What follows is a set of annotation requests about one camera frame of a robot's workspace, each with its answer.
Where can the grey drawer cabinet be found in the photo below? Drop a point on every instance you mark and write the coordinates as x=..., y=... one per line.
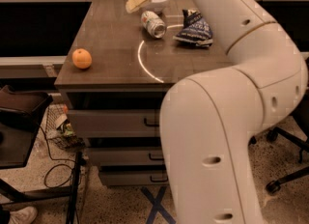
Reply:
x=130, y=69

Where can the wire waste basket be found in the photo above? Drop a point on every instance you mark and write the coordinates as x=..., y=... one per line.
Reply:
x=58, y=129

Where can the white sneaker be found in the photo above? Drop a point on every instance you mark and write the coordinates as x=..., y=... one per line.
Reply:
x=24, y=216

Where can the orange fruit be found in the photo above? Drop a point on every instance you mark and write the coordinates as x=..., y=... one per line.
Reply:
x=81, y=58

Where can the black office chair base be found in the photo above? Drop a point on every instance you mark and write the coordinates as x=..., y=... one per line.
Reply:
x=280, y=156

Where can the black side table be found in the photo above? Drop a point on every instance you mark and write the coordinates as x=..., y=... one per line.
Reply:
x=21, y=116

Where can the green white 7up can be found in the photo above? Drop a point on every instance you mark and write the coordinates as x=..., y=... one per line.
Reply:
x=154, y=25

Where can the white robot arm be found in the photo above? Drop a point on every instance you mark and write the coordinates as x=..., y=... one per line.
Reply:
x=208, y=118

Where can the blue chip bag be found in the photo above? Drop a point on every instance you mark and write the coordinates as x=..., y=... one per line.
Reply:
x=195, y=31

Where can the bottom grey drawer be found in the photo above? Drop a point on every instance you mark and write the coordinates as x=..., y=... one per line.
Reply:
x=127, y=178

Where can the top grey drawer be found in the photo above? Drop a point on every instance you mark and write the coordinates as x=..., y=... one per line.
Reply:
x=114, y=123

